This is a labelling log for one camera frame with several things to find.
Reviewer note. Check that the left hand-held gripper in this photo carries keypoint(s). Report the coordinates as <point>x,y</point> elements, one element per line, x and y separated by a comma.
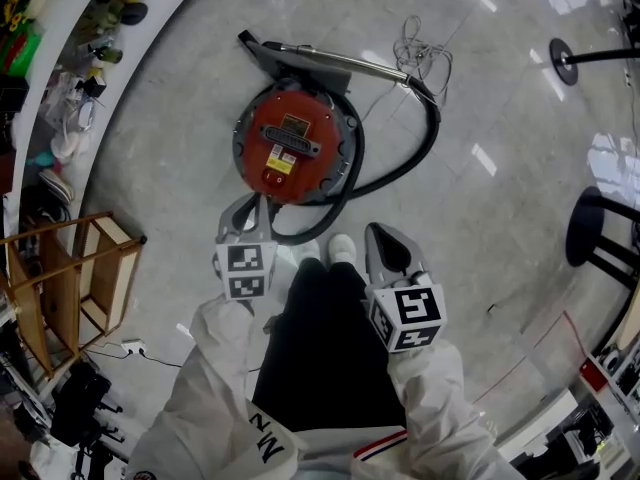
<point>245,270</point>

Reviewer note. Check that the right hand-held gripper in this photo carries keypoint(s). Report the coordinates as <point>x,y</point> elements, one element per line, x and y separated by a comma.
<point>410,318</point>

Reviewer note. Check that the red vacuum cleaner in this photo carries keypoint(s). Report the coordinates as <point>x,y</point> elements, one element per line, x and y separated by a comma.
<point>315,168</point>

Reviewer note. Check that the person's right forearm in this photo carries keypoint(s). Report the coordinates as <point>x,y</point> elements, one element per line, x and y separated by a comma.
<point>430,393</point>

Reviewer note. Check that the person's left forearm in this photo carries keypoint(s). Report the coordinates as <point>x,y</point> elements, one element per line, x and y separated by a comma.
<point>215,368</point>

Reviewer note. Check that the vacuum wand with grey nozzle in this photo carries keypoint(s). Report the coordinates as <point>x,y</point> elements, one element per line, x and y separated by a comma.
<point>350,60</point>

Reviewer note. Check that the person's right shoe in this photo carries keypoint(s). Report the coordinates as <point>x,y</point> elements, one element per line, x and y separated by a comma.
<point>342,249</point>

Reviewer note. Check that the person's shoe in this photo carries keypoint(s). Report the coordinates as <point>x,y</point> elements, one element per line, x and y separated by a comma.
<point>306,252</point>
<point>342,249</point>

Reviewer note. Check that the person's left shoe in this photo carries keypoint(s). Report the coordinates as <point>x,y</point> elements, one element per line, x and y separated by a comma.
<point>306,252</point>

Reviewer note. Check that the person's black trousers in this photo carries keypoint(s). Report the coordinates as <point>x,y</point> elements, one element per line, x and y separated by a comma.
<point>325,348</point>

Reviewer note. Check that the white power strip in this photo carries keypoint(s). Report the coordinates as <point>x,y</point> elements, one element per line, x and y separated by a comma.
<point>133,347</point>

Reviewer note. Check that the open wooden cabinet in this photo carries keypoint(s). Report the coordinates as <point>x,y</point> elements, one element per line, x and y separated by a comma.
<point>60,278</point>

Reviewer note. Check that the round wooden table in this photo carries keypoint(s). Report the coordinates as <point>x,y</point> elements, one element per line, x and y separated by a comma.
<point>585,228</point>

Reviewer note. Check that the person's torso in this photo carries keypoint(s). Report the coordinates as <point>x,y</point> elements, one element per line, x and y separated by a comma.
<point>325,455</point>

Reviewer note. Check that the wide white shelf rack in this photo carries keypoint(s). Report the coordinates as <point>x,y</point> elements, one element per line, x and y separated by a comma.
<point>142,43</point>

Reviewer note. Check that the dark glass bottle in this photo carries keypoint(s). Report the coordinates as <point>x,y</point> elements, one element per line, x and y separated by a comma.
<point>105,54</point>

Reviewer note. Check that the red box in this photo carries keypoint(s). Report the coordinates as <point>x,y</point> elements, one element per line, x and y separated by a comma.
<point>594,375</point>

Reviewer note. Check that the black cap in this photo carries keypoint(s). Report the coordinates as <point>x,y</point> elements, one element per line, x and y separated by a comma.
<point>134,14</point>

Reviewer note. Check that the black coat rack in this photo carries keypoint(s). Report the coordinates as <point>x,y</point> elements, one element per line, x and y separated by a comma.
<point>564,62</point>

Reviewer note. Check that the green toy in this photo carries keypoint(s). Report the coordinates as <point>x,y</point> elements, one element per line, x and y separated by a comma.
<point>20,53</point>

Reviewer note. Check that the yellow flower pot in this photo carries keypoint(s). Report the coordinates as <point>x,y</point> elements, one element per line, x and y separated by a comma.
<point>15,8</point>

